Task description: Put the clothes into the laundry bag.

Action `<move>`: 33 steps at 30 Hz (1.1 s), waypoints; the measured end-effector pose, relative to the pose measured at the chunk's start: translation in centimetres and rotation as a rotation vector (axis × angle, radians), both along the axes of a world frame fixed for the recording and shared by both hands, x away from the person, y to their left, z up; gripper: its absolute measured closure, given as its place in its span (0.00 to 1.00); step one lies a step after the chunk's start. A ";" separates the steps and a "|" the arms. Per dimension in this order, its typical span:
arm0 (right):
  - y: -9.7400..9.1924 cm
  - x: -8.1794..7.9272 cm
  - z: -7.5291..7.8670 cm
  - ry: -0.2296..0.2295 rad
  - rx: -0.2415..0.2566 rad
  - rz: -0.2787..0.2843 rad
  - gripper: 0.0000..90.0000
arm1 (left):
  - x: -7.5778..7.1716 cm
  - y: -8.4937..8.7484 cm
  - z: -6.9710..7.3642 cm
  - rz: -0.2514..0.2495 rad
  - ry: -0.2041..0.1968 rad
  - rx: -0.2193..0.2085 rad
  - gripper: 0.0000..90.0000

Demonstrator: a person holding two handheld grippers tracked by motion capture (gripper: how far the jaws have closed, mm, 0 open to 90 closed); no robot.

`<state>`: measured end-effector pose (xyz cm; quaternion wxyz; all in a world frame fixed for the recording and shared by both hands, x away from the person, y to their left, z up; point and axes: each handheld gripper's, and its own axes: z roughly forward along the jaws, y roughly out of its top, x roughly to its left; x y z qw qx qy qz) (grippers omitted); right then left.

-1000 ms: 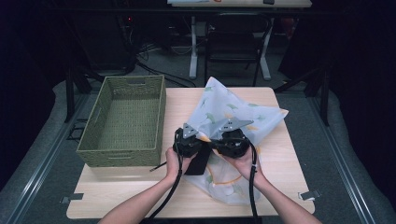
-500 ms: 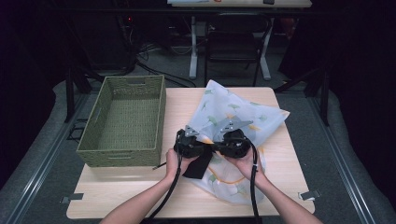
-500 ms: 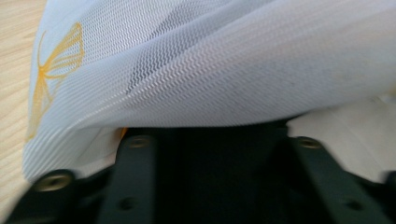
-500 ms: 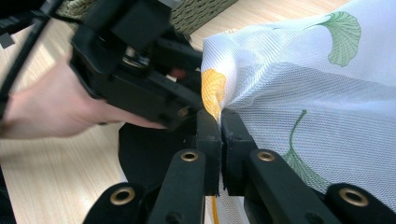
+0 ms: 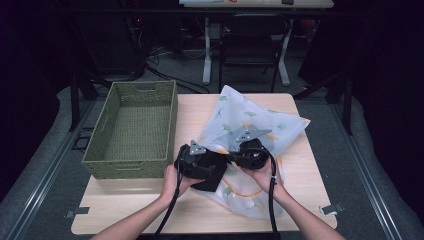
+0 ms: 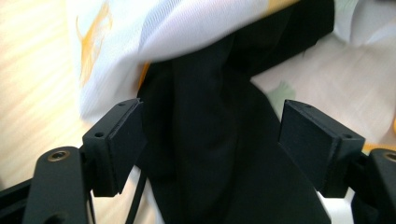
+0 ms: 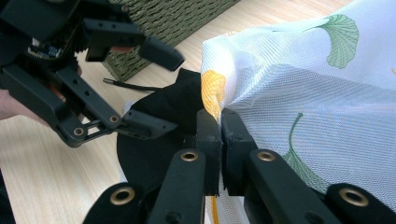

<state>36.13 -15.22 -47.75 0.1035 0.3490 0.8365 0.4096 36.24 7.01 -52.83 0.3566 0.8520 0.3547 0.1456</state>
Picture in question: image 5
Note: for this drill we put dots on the white leaf print mesh bag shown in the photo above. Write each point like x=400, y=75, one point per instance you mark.
x=240, y=106

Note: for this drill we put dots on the person's right hand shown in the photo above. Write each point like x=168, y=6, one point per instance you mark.
x=263, y=178

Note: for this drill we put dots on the person's left hand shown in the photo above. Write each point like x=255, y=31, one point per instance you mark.
x=171, y=183

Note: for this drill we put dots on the green woven basket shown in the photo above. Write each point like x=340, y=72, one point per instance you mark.
x=140, y=133

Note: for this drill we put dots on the metal floor rail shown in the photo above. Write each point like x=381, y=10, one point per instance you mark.
x=43, y=180
x=370, y=180

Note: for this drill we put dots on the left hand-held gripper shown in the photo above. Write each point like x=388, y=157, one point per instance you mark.
x=195, y=160

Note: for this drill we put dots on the white desk with metal legs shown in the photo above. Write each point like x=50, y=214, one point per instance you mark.
x=207, y=50

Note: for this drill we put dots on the grey table edge bracket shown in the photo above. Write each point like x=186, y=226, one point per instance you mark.
x=77, y=211
x=330, y=209

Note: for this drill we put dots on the black metal stand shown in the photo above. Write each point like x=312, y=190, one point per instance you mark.
x=348, y=103
x=74, y=100

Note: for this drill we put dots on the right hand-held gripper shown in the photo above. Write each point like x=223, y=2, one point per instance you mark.
x=251, y=153

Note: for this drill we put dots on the black chair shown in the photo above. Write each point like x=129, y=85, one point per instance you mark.
x=248, y=50

